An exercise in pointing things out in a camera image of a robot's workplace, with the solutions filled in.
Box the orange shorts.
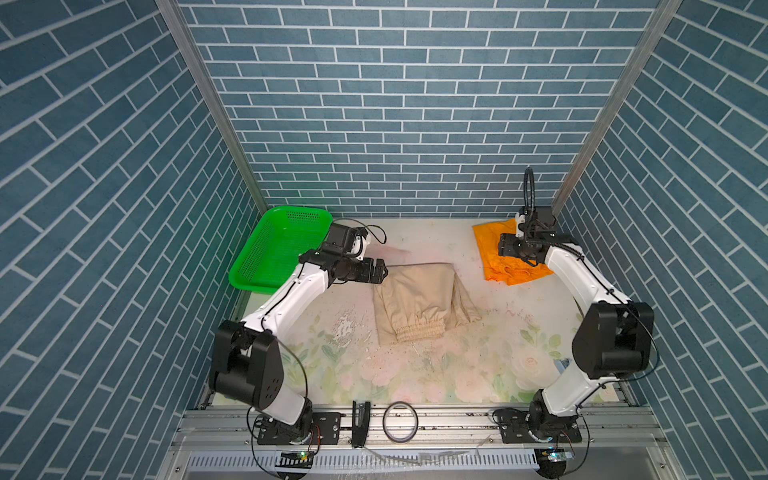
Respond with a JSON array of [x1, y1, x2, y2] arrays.
[[472, 219, 554, 286]]

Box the green plastic basket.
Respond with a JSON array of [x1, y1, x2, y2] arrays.
[[229, 206, 333, 295]]

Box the beige shorts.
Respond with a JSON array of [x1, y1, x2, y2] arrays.
[[373, 263, 482, 346]]

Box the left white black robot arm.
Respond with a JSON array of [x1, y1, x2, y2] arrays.
[[208, 250, 388, 441]]

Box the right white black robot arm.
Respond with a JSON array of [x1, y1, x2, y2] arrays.
[[493, 206, 654, 443]]

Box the left circuit board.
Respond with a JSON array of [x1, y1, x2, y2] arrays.
[[275, 451, 316, 470]]

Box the circuit board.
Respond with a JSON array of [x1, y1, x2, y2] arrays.
[[535, 448, 569, 469], [275, 451, 316, 470]]

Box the right circuit board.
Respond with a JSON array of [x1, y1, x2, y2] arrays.
[[535, 448, 569, 469]]

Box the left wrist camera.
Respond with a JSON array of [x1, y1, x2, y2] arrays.
[[320, 223, 370, 260]]

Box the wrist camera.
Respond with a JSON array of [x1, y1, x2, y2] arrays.
[[320, 223, 370, 260], [515, 213, 527, 239]]

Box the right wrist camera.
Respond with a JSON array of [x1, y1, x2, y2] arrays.
[[515, 213, 527, 239]]

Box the blue wall clip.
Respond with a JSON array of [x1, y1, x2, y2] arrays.
[[555, 359, 570, 373]]

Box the black clamp bracket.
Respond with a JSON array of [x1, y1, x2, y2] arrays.
[[350, 401, 372, 448]]

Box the black cable ring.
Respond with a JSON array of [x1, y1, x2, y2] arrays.
[[382, 400, 419, 444]]

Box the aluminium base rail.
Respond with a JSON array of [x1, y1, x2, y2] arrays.
[[159, 403, 684, 479]]

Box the right corner aluminium post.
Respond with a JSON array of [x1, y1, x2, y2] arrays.
[[552, 0, 682, 220]]

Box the corner aluminium post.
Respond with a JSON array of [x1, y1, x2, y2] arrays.
[[552, 0, 682, 220], [156, 0, 269, 214]]

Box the left corner aluminium post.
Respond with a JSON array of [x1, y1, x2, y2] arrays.
[[156, 0, 269, 214]]

